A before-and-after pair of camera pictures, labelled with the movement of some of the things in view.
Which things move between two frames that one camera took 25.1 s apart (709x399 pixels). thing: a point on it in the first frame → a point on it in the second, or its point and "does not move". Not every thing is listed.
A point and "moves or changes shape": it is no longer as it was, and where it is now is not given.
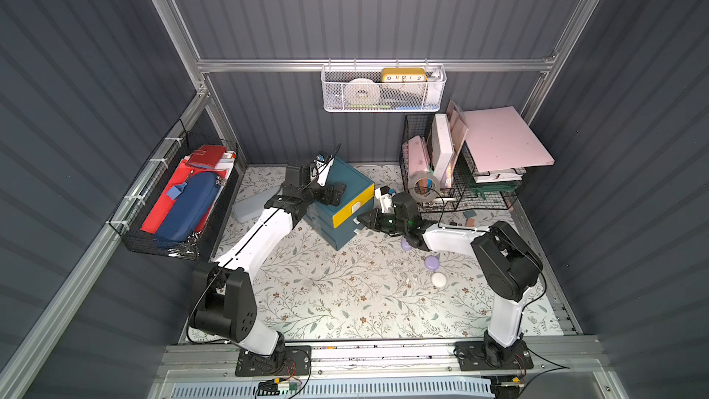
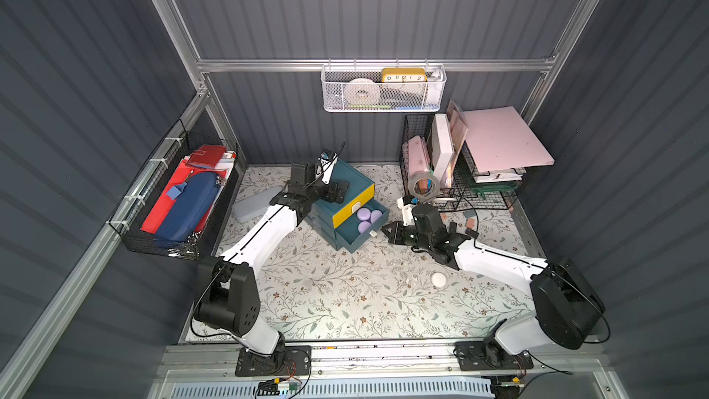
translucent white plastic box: [254, 204] does not move
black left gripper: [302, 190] does not move
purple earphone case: [432, 262] moves or changes shape
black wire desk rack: [442, 175] does not move
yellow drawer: [354, 206] does not move
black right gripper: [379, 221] → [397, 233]
